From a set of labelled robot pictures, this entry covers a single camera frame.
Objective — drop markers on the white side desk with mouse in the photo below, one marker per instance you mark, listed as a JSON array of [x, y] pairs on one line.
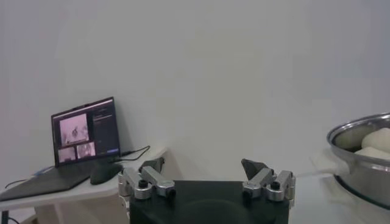
[[91, 191]]

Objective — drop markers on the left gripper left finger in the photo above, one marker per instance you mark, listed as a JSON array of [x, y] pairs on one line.
[[155, 179]]

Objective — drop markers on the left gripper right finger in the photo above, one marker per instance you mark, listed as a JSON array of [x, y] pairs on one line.
[[259, 179]]

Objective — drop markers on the white steamed baozi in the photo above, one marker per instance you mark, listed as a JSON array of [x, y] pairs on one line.
[[377, 138], [374, 153]]

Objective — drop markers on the black computer mouse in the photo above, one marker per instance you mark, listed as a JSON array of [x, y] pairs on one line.
[[105, 174]]

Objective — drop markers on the stainless steel steamer basket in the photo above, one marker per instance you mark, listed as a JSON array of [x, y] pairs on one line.
[[365, 182]]

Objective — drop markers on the black laptop with pink windows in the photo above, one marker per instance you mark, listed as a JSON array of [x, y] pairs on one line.
[[100, 131]]

